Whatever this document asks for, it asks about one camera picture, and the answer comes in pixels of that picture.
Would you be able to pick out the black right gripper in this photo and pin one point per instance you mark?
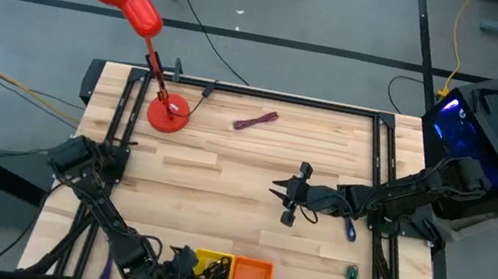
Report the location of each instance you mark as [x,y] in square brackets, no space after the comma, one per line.
[313,197]

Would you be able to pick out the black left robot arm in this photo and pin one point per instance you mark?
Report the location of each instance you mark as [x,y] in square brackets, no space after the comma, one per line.
[106,207]

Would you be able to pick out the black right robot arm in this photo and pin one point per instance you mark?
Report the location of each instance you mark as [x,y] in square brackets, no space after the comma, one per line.
[402,190]

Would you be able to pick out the grey computer stand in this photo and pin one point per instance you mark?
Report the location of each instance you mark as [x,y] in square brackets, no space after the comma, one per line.
[472,228]

